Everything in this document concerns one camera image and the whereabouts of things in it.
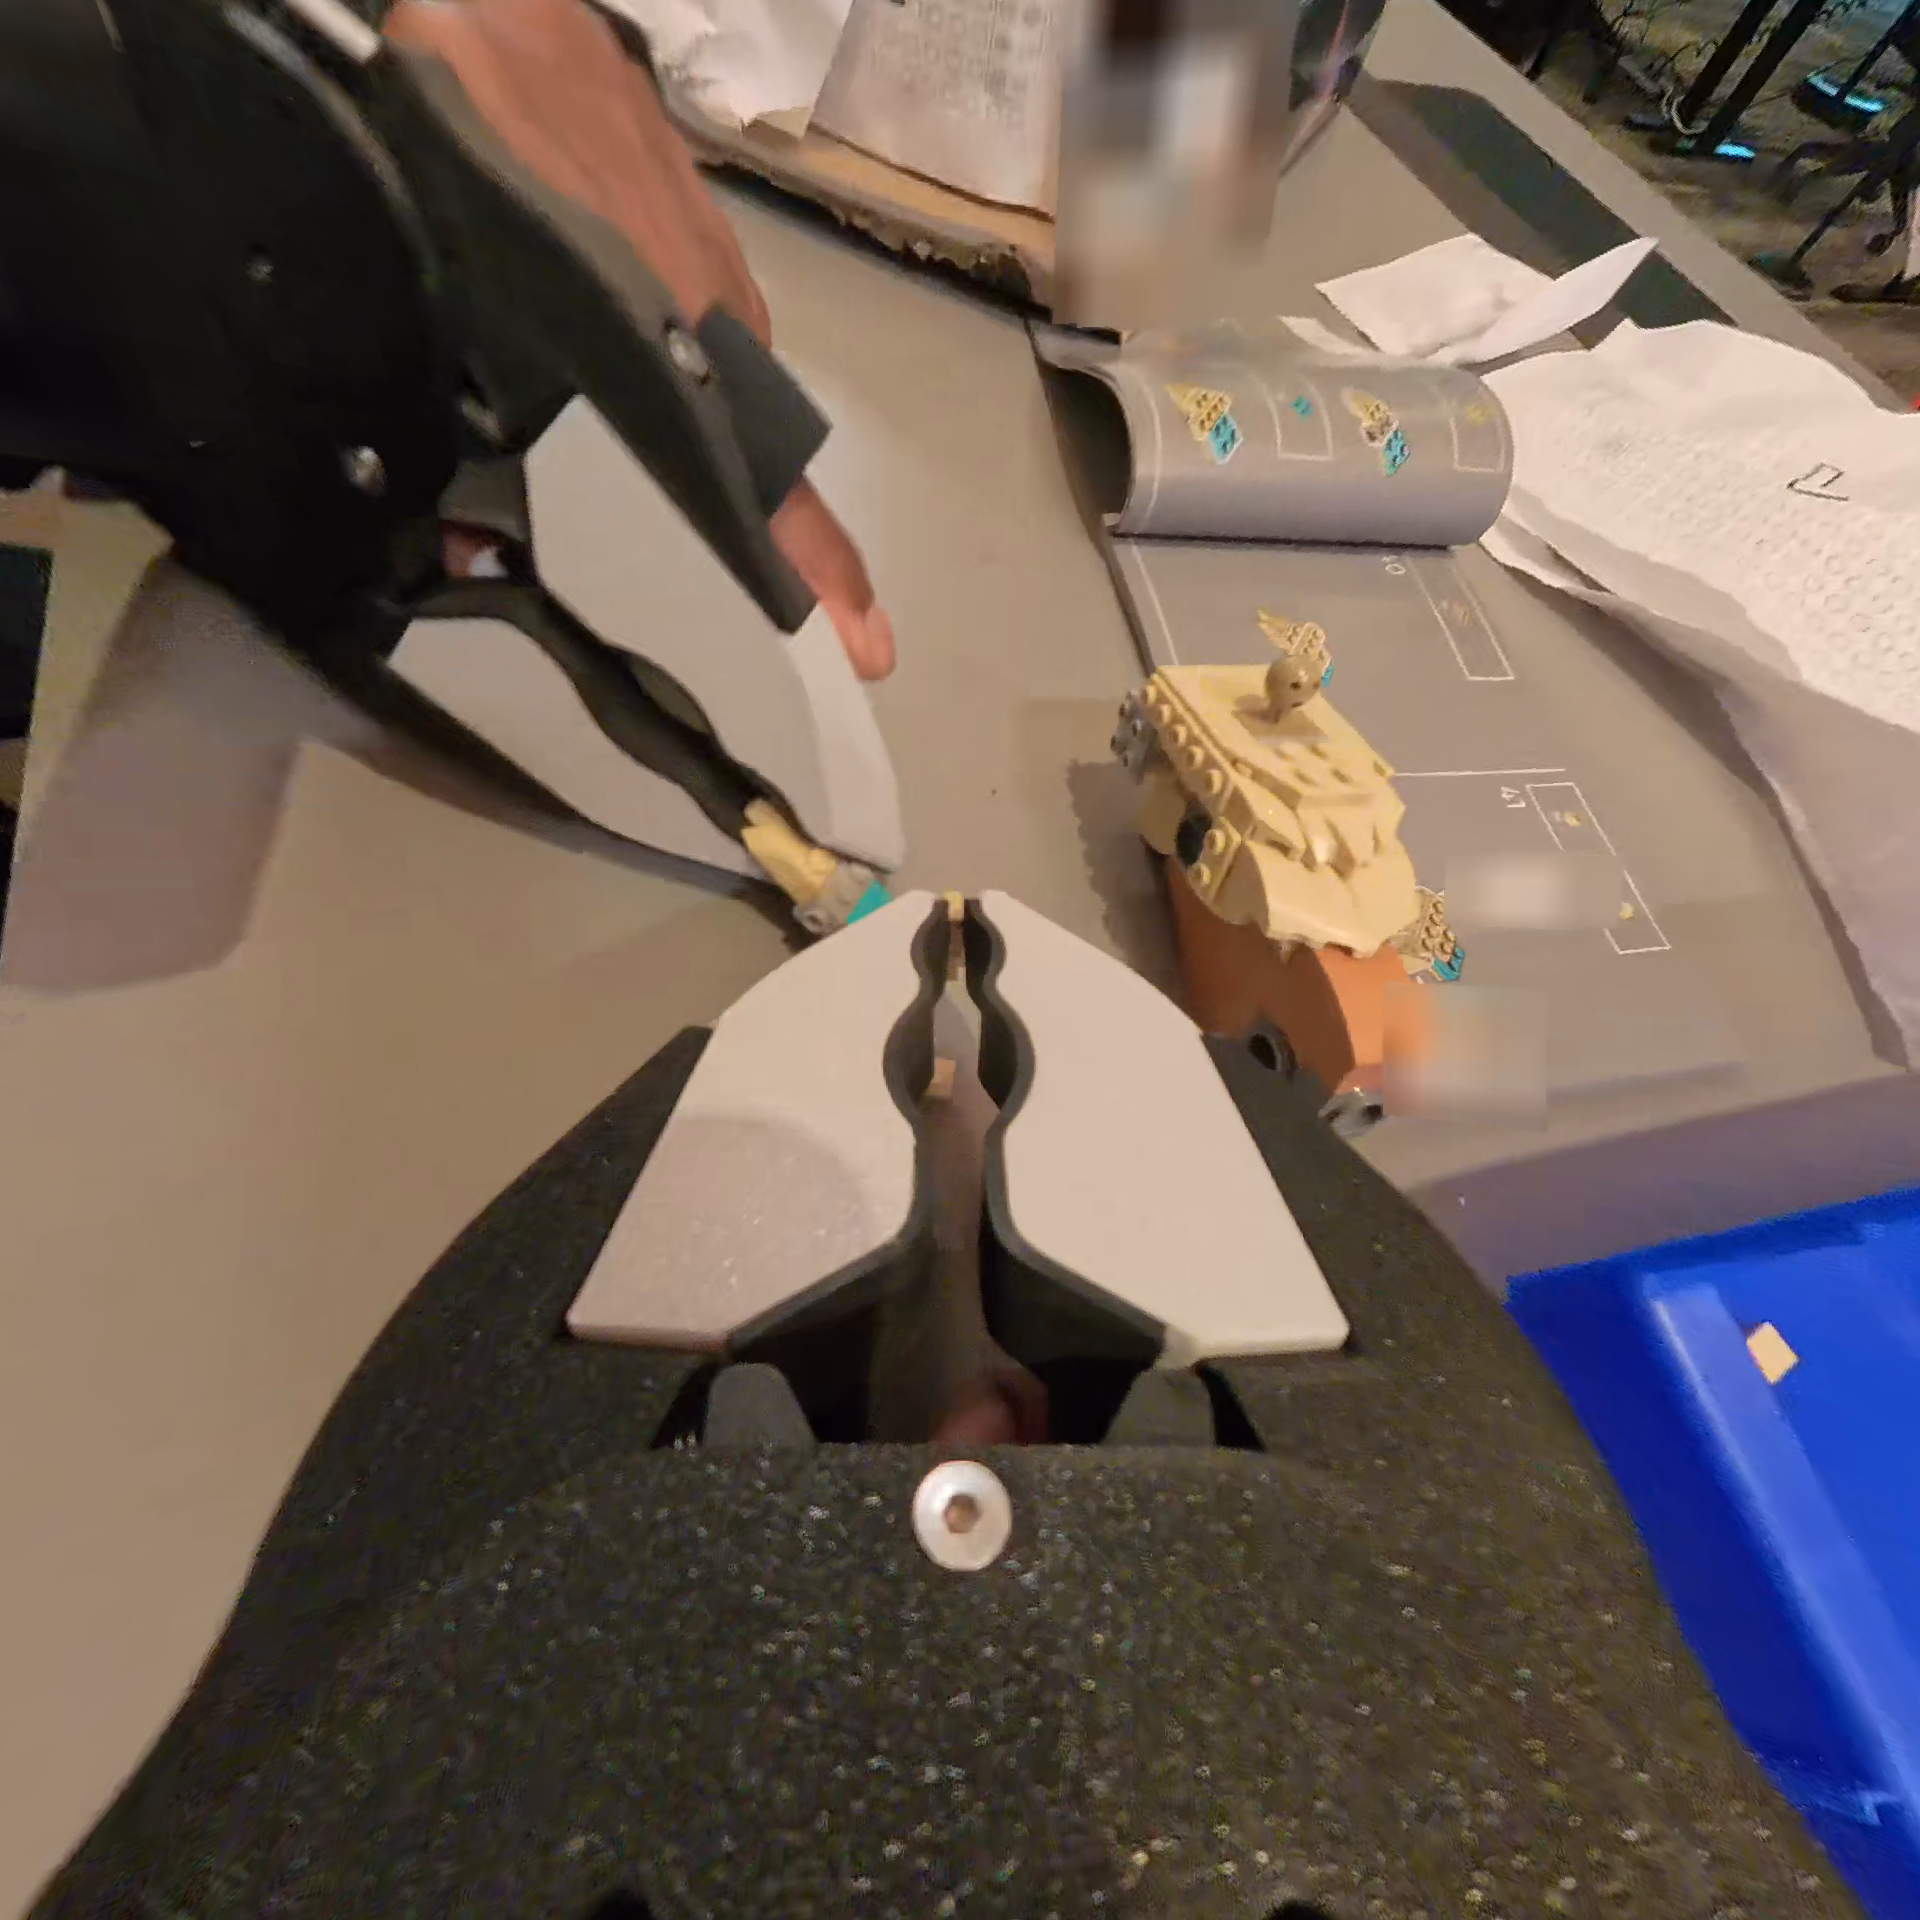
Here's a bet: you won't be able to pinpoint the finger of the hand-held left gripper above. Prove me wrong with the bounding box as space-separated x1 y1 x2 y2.
336 593 797 903
517 390 907 876

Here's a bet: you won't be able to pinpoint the small tan teal brick assembly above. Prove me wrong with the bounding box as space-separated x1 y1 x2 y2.
739 796 897 935

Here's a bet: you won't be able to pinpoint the person's left hand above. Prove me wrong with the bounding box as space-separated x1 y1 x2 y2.
386 0 898 683

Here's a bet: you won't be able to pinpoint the printed paper sheet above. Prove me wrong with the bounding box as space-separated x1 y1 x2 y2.
810 0 1070 213

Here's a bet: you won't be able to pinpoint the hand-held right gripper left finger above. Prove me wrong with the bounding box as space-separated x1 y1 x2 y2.
564 886 944 1361

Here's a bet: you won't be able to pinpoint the small white paper sheet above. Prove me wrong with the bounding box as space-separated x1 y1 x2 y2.
1316 230 1660 369

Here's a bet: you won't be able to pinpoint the tan and brown brick model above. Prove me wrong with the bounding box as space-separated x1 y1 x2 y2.
1112 609 1466 1134

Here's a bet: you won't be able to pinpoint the grey instruction booklet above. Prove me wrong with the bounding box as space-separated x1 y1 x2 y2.
1032 315 1900 1157

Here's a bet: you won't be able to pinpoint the brown cardboard piece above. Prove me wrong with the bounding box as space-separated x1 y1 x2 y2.
697 127 1059 302

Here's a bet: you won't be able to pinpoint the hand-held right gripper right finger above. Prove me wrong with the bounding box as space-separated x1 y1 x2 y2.
970 889 1354 1369

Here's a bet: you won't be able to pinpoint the large white paper towel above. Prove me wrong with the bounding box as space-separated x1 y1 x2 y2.
1477 317 1920 1068

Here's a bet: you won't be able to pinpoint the black metal stand legs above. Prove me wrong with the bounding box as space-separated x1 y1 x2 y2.
1440 0 1920 309

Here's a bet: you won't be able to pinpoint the blue plastic bin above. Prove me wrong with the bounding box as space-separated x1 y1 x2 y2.
1504 1185 1920 1920

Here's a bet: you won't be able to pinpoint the grey desk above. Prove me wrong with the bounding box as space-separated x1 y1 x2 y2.
0 0 1920 1907

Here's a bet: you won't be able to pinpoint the crumpled white paper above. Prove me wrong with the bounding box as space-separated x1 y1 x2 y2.
598 0 858 137

